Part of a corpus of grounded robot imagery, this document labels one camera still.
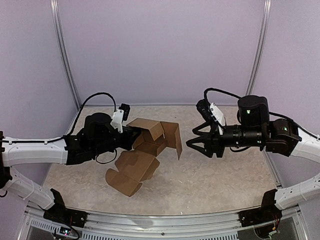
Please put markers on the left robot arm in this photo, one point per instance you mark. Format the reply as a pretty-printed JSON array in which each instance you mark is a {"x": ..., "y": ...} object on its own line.
[{"x": 100, "y": 134}]

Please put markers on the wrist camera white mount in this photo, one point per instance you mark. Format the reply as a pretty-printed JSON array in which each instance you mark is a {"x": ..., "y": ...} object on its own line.
[
  {"x": 120, "y": 115},
  {"x": 212, "y": 114}
]

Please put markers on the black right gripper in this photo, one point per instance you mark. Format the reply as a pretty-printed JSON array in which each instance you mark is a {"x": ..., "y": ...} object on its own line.
[{"x": 212, "y": 141}]

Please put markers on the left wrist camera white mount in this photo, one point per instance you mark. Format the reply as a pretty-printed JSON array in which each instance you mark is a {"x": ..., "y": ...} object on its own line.
[{"x": 120, "y": 115}]

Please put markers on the right aluminium frame post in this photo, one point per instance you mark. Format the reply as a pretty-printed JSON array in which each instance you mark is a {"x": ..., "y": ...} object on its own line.
[{"x": 260, "y": 46}]

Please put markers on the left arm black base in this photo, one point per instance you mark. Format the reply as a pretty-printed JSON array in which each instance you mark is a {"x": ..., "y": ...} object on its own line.
[{"x": 59, "y": 213}]

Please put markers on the brown cardboard box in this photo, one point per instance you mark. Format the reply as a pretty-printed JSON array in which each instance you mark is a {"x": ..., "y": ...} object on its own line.
[{"x": 139, "y": 164}]

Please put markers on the left aluminium frame post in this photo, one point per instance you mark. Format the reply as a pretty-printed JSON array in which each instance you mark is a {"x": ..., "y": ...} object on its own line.
[{"x": 54, "y": 5}]

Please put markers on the aluminium frame post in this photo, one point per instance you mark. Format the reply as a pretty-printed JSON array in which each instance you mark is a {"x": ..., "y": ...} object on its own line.
[
  {"x": 54, "y": 5},
  {"x": 260, "y": 46}
]

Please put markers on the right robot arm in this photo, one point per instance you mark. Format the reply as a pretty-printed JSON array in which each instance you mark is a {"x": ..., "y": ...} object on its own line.
[{"x": 255, "y": 129}]

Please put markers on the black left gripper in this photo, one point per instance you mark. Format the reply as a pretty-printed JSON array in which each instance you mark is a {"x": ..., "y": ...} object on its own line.
[{"x": 129, "y": 137}]

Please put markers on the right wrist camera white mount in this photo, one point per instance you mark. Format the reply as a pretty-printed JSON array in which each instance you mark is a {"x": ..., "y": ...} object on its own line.
[{"x": 212, "y": 114}]

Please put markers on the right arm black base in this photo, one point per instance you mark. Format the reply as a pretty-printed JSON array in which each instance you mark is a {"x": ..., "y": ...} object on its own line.
[{"x": 266, "y": 212}]

